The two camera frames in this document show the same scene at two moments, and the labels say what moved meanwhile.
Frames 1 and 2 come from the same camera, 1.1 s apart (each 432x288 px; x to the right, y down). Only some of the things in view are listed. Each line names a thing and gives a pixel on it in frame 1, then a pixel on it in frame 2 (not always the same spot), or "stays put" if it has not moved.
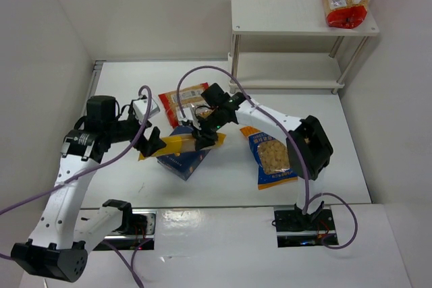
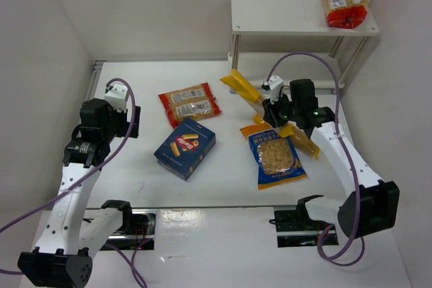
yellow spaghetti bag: x=180 y=144 to x=237 y=81
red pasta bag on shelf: x=346 y=7 stays put
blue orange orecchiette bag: x=272 y=157 stays put
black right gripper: x=205 y=129 to x=273 y=114
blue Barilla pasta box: x=182 y=164 stays put
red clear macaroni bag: x=190 y=96 stays put
